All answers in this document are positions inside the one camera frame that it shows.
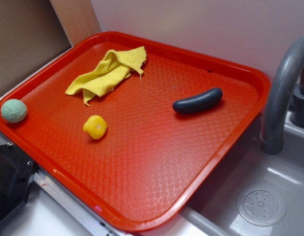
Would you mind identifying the wooden board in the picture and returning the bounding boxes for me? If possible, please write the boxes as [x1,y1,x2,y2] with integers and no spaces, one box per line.
[50,0,101,46]

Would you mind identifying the grey toy sink basin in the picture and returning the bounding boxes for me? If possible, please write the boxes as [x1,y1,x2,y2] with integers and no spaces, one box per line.
[180,111,304,236]

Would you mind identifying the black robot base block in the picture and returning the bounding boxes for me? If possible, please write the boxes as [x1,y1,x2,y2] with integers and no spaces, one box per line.
[0,142,37,226]

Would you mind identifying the grey toy faucet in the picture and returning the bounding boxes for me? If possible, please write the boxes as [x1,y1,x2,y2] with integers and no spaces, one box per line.
[260,36,304,154]

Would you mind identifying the yellow cloth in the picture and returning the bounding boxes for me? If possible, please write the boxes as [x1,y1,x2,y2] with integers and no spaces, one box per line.
[65,46,147,106]

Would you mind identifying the red plastic tray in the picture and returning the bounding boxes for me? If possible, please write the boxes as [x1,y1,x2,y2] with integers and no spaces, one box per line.
[0,32,270,233]

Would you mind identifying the pale green ball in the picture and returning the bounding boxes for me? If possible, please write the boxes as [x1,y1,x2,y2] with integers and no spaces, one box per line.
[0,99,28,123]

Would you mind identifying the yellow rubber duck toy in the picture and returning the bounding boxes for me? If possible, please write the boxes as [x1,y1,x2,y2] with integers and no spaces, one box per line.
[83,115,108,140]

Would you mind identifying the dark green plastic pickle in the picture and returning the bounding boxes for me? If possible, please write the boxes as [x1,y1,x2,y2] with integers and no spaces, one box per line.
[172,88,223,114]

